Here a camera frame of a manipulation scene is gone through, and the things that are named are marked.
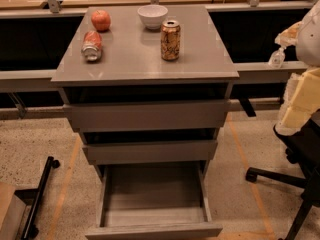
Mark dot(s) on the grey drawer cabinet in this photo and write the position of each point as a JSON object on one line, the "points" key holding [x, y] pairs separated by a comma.
{"points": [[131, 70]]}

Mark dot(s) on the orange patterned drink can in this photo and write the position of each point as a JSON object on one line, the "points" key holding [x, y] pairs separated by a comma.
{"points": [[170, 40]]}

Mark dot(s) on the white ceramic bowl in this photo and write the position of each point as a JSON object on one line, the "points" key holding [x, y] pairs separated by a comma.
{"points": [[152, 15]]}

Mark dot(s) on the clear sanitizer pump bottle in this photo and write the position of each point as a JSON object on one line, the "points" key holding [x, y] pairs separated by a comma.
{"points": [[277, 58]]}

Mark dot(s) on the black wheeled cart frame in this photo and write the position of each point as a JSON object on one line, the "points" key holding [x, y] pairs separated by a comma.
{"points": [[33, 197]]}

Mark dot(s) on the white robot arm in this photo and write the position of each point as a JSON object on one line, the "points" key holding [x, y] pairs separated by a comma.
{"points": [[308, 40]]}

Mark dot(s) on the grey top drawer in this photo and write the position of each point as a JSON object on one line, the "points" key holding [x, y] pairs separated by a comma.
{"points": [[147, 116]]}

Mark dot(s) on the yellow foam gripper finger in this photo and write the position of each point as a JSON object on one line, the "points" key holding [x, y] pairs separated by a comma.
{"points": [[288, 37], [301, 101]]}

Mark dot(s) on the grey middle drawer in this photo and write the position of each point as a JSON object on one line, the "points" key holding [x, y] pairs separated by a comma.
{"points": [[150, 152]]}

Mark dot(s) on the wooden box corner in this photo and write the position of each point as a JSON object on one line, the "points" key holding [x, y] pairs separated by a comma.
{"points": [[11, 212]]}

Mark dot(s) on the grey open bottom drawer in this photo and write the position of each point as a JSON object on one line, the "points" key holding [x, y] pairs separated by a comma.
{"points": [[153, 201]]}

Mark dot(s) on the red apple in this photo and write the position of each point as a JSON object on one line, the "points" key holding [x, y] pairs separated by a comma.
{"points": [[101, 20]]}

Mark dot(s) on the red can lying sideways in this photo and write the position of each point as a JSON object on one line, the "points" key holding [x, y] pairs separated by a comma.
{"points": [[92, 46]]}

